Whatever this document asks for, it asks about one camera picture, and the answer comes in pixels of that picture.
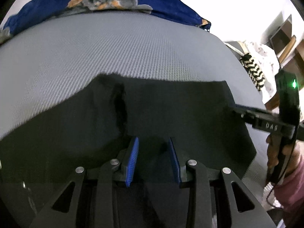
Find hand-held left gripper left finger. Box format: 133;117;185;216
28;136;143;228

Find black cable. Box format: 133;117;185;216
264;166;284;210

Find brown wooden furniture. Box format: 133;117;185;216
262;14;304;111

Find white dotted cloth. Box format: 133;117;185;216
245;40;282;105

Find blue floral blanket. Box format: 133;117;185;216
0;0;212;45

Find person's right forearm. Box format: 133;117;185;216
273;151;304;228

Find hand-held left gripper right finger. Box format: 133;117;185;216
167;137;279;228

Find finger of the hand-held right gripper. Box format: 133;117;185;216
229;103;256;124

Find beige strap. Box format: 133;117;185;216
224;41;247;58

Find grey mesh mattress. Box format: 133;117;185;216
0;11;273;228

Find person's right hand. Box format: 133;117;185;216
265;133;302;173

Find black pants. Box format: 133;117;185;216
0;72;257;189

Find black and cream striped knitted bag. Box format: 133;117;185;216
240;53;266;91

